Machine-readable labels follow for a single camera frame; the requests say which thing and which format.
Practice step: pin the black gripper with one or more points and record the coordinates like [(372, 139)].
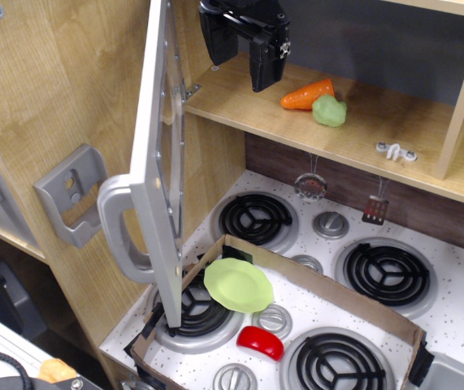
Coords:
[(264, 24)]

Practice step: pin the grey toy microwave door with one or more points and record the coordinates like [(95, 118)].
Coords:
[(141, 212)]

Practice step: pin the orange toy carrot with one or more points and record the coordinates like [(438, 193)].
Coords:
[(304, 97)]

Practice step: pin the green toy lettuce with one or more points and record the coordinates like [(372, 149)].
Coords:
[(328, 111)]

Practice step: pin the hanging toy strainer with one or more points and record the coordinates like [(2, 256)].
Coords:
[(310, 186)]

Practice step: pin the back left stove burner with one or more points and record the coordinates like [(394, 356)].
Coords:
[(262, 219)]

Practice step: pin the stove burner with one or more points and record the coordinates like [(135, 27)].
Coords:
[(390, 272), (334, 358), (205, 324), (262, 219)]

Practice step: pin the white plastic door latch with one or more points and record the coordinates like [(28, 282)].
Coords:
[(395, 151)]

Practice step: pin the back grey stove knob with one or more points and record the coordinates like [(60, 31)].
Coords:
[(330, 225)]

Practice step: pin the grey stove knob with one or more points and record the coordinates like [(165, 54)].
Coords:
[(235, 376), (330, 225), (274, 319)]

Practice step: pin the hanging toy spatula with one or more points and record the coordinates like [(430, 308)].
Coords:
[(377, 205)]

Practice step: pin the small centre stove knob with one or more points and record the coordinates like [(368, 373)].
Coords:
[(309, 262)]

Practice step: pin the light green toy plate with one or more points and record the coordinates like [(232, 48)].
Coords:
[(238, 285)]

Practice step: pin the back right stove burner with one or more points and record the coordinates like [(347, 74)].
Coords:
[(390, 272)]

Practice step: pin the middle grey stove knob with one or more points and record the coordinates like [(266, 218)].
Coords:
[(274, 319)]

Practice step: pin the brown cardboard tray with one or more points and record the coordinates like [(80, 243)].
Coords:
[(313, 300)]

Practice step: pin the front left stove burner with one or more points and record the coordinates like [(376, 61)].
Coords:
[(205, 324)]

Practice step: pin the red toy cheese piece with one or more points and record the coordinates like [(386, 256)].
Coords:
[(261, 342)]

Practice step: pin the front right stove burner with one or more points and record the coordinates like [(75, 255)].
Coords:
[(334, 358)]

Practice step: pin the front grey stove knob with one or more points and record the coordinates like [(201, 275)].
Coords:
[(235, 376)]

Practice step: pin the black equipment box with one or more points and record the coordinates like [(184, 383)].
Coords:
[(17, 309)]

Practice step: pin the orange foam piece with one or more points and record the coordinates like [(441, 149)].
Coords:
[(55, 370)]

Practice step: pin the grey toy sink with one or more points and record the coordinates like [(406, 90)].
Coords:
[(436, 371)]

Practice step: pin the grey wall phone holder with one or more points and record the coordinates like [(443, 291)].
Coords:
[(65, 186)]

